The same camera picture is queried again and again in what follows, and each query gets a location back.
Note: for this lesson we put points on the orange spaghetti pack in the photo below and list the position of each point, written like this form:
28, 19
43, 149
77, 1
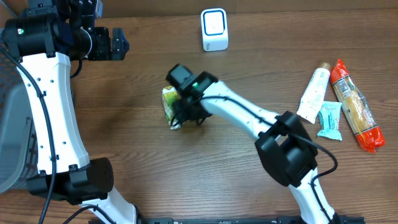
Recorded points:
356, 109

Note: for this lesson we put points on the green yellow sachet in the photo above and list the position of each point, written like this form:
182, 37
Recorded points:
169, 96

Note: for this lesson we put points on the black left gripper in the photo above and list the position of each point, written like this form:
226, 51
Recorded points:
116, 48

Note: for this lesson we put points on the teal wet wipes pack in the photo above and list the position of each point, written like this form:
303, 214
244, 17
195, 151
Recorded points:
329, 116

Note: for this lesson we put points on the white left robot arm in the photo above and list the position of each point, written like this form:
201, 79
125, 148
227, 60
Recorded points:
42, 43

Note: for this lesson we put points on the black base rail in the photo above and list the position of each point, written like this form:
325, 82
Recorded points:
278, 220

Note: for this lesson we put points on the white barcode scanner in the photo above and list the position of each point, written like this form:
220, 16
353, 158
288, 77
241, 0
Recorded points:
214, 29

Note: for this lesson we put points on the grey plastic mesh basket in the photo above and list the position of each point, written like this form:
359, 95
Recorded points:
15, 140

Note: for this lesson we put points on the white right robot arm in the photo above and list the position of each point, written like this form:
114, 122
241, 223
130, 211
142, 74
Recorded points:
284, 147

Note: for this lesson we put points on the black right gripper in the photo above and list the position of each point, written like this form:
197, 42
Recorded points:
185, 109

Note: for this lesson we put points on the white tube gold cap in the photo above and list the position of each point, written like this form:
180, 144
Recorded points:
313, 96

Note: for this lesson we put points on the brown cardboard backboard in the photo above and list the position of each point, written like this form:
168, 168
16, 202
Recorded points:
138, 8

